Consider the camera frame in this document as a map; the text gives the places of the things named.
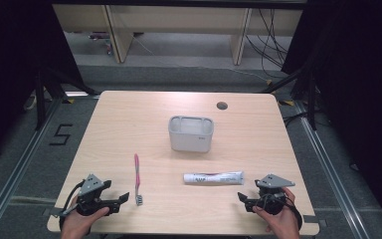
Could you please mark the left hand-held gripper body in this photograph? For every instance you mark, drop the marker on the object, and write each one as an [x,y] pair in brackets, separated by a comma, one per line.
[91,186]

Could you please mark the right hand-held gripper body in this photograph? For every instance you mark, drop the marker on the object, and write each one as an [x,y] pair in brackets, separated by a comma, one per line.
[268,199]

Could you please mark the pink toothbrush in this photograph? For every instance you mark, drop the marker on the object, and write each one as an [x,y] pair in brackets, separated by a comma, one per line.
[137,176]

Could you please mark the white toothpaste tube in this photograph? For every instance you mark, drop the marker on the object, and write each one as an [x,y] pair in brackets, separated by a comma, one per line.
[214,178]

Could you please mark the grey toothbrush holder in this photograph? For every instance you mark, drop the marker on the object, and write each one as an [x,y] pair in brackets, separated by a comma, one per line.
[191,134]

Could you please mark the person's right hand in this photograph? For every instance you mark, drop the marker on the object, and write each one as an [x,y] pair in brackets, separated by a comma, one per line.
[283,222]

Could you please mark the person's left hand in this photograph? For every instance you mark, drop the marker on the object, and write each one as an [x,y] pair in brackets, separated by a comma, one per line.
[76,224]

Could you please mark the dark tape strip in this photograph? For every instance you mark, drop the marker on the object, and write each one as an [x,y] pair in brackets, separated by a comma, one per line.
[51,211]
[315,220]

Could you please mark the yellow black tape piece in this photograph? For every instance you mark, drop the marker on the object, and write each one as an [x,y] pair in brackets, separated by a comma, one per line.
[286,103]
[68,100]

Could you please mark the black metal stand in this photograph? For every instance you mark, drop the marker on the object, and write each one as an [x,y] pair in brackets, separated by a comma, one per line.
[40,99]
[311,99]

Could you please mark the small clutter under desk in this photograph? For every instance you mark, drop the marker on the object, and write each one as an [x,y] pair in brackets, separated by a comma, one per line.
[104,41]

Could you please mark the black curtain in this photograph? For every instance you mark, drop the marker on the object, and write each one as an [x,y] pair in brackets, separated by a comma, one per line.
[361,83]
[10,66]

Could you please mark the aluminium floor rail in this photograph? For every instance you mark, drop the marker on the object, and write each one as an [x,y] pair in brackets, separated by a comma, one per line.
[16,166]
[331,176]

